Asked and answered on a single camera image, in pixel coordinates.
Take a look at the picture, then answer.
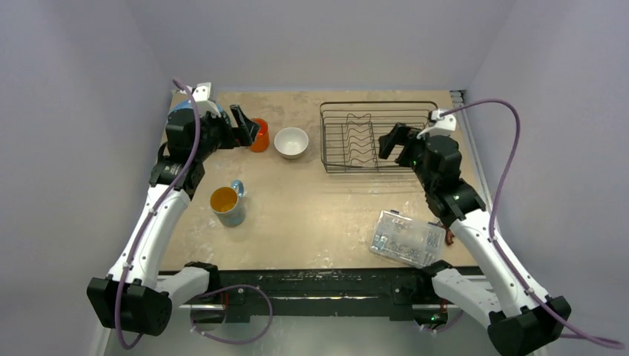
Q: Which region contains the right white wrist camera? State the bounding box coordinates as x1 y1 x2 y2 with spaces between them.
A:
428 109 458 136

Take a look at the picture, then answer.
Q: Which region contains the light blue plate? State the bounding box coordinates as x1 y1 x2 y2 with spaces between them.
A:
167 96 223 122

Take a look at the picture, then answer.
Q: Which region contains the blue butterfly mug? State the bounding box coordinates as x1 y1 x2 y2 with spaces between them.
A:
210 179 246 227

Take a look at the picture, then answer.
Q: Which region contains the black base frame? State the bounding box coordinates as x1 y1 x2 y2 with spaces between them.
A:
186 267 457 324

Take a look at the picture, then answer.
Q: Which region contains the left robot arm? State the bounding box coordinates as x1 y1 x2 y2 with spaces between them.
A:
87 105 260 336

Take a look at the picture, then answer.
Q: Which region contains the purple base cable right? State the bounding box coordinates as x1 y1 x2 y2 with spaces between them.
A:
420 309 465 335

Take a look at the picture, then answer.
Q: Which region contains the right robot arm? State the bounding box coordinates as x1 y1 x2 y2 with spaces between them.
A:
378 123 571 355

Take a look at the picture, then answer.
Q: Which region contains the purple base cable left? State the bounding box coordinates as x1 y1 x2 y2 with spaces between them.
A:
189 284 274 346

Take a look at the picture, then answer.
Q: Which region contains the orange cup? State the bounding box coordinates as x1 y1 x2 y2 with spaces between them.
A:
249 118 270 153

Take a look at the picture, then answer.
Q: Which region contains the beige floral bowl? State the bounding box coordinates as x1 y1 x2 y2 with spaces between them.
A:
274 127 309 159

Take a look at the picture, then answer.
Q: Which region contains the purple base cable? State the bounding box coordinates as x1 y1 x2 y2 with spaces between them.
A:
420 309 465 335
189 284 274 346

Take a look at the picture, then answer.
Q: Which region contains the clear plastic screw box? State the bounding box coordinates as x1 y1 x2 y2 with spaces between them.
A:
369 211 446 268

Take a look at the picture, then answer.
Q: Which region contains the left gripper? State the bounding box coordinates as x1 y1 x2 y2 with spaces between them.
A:
193 105 260 161

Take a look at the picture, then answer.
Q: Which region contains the black wire dish rack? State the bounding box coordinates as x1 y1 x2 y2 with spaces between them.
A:
319 100 438 174

